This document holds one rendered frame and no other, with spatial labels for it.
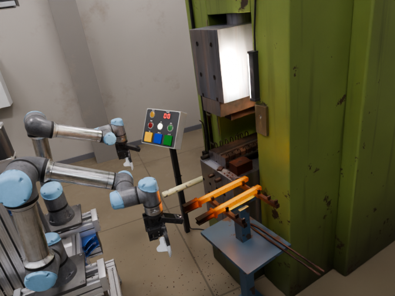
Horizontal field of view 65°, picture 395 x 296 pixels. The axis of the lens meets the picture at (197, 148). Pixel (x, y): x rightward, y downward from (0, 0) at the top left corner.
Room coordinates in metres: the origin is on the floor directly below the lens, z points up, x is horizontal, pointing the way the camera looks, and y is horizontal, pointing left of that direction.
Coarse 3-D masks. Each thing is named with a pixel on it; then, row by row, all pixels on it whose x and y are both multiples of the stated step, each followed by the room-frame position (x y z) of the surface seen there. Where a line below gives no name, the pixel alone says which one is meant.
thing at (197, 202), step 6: (240, 180) 1.45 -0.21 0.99; (246, 180) 1.46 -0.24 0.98; (228, 186) 1.41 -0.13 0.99; (234, 186) 1.42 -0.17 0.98; (210, 192) 1.37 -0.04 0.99; (216, 192) 1.37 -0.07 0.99; (222, 192) 1.38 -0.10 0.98; (204, 198) 1.33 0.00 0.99; (186, 204) 1.28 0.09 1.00; (192, 204) 1.29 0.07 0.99; (198, 204) 1.30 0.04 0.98; (186, 210) 1.27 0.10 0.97; (192, 210) 1.28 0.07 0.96
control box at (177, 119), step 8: (160, 112) 2.28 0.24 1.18; (168, 112) 2.23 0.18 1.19; (176, 112) 2.19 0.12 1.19; (152, 120) 2.29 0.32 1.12; (160, 120) 2.24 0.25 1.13; (168, 120) 2.20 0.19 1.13; (176, 120) 2.15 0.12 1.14; (184, 120) 2.19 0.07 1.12; (144, 128) 2.31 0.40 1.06; (152, 128) 2.26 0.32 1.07; (176, 128) 2.13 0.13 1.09; (144, 136) 2.27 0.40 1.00; (152, 136) 2.23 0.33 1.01; (176, 136) 2.10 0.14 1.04; (152, 144) 2.20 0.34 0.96; (160, 144) 2.15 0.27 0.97; (176, 144) 2.09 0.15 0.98
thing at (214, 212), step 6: (258, 186) 1.37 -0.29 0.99; (246, 192) 1.33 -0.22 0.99; (252, 192) 1.33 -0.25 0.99; (234, 198) 1.29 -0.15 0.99; (240, 198) 1.28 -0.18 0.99; (246, 198) 1.30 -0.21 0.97; (222, 204) 1.25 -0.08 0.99; (228, 204) 1.24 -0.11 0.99; (234, 204) 1.26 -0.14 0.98; (210, 210) 1.21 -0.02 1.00; (216, 210) 1.21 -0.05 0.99; (222, 210) 1.22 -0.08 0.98; (198, 216) 1.18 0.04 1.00; (204, 216) 1.18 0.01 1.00; (210, 216) 1.19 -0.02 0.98; (216, 216) 1.19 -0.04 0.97; (198, 222) 1.16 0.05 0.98; (204, 222) 1.16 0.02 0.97
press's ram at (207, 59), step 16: (192, 32) 1.93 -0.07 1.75; (208, 32) 1.77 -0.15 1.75; (224, 32) 1.71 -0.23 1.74; (240, 32) 1.76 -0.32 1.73; (192, 48) 1.95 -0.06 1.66; (208, 48) 1.78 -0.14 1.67; (224, 48) 1.70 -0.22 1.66; (240, 48) 1.75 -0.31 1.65; (208, 64) 1.80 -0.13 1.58; (224, 64) 1.70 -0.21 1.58; (240, 64) 1.75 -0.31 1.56; (208, 80) 1.82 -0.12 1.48; (224, 80) 1.70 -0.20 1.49; (240, 80) 1.75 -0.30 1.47; (208, 96) 1.84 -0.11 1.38; (224, 96) 1.69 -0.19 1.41; (240, 96) 1.74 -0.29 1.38
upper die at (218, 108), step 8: (248, 96) 1.83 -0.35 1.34; (208, 104) 1.85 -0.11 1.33; (216, 104) 1.76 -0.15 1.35; (224, 104) 1.75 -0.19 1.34; (232, 104) 1.77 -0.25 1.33; (240, 104) 1.80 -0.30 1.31; (248, 104) 1.83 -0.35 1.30; (216, 112) 1.77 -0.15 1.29; (224, 112) 1.75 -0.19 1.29; (232, 112) 1.77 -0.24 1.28
